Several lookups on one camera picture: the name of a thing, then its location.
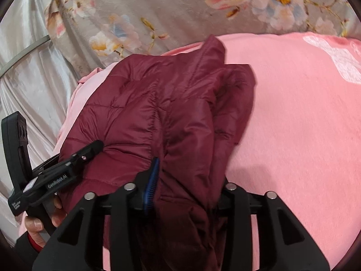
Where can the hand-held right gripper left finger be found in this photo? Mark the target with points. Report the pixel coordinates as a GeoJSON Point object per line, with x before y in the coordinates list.
{"type": "Point", "coordinates": [151, 187]}

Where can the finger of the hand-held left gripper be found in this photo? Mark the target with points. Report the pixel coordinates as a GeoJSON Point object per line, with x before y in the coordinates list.
{"type": "Point", "coordinates": [90, 151]}

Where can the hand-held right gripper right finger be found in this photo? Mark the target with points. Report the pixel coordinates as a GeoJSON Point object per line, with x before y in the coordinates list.
{"type": "Point", "coordinates": [234, 199]}

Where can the maroon puffer jacket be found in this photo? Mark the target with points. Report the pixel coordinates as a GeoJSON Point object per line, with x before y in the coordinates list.
{"type": "Point", "coordinates": [169, 118]}

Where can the person's left forearm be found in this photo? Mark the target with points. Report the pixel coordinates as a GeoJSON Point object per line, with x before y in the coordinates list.
{"type": "Point", "coordinates": [26, 252]}

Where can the person's left hand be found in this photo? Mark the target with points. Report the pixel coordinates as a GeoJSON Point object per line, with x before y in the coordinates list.
{"type": "Point", "coordinates": [35, 231]}

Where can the pink blanket with white bow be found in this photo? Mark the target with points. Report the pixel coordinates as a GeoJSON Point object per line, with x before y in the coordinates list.
{"type": "Point", "coordinates": [296, 146]}

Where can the white satin cloth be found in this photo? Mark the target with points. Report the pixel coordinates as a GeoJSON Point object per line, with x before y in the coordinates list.
{"type": "Point", "coordinates": [33, 90]}

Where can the grey metal bar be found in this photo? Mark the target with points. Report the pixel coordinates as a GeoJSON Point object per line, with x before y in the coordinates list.
{"type": "Point", "coordinates": [25, 51]}

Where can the grey floral blanket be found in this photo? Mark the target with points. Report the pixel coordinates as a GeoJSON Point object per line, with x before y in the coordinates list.
{"type": "Point", "coordinates": [169, 5]}

